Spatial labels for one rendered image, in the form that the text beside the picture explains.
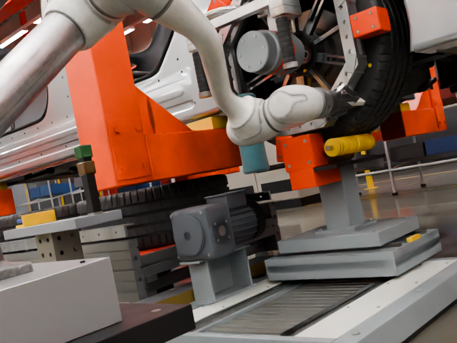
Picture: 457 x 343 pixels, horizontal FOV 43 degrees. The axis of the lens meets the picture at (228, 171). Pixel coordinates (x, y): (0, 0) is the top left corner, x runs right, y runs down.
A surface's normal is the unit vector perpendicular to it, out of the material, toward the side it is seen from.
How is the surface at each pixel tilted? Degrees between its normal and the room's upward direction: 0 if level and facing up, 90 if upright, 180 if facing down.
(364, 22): 90
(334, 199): 90
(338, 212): 90
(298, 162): 90
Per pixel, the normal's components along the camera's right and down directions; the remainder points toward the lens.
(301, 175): -0.65, 0.12
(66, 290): 0.71, -0.15
